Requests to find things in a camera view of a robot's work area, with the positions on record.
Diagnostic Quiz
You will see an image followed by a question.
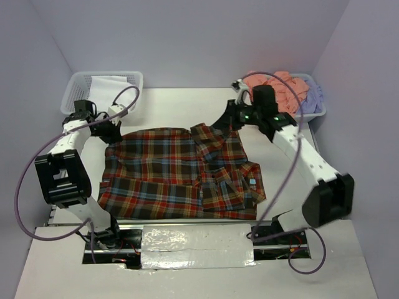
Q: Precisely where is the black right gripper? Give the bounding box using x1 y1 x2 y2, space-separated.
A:
214 99 262 131

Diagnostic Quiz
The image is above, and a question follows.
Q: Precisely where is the plaid flannel long sleeve shirt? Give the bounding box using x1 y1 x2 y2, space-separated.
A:
98 123 266 220

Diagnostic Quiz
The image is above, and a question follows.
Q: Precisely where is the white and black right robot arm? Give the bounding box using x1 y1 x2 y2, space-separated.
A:
213 80 355 244

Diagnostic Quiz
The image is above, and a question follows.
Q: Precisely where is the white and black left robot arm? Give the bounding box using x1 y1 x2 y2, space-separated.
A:
34 100 122 248

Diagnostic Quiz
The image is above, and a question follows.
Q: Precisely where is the orange crumpled shirt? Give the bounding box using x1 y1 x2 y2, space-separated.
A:
244 71 310 116

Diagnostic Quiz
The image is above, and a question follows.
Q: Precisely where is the white plastic basket right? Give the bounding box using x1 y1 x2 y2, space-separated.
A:
242 73 327 126

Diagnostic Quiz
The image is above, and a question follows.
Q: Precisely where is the white plastic basket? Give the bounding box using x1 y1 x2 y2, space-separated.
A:
242 73 327 126
60 71 143 115

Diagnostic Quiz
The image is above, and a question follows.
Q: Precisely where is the white folded cloth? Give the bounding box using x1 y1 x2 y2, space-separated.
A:
87 76 132 112

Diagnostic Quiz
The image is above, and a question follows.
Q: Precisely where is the lavender crumpled shirt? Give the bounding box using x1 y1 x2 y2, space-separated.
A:
293 77 324 116

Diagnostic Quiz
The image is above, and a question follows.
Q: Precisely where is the white plastic basket left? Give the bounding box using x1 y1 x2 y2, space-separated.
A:
60 71 143 115

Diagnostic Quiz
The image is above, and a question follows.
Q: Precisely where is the silver foil tape panel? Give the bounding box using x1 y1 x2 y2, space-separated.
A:
140 224 255 270

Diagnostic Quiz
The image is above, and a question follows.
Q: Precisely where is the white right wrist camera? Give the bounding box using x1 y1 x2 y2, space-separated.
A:
231 79 251 104

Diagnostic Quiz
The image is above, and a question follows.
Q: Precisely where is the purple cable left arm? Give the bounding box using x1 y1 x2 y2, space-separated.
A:
15 85 141 264

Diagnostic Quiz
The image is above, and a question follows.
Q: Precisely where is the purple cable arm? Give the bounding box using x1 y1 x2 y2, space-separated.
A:
241 71 327 275
15 85 141 264

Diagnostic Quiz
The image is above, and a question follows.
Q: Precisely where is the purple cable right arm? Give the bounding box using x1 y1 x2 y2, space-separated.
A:
241 71 327 275

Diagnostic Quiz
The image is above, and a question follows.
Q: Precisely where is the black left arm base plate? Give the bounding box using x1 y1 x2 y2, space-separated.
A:
79 227 143 270

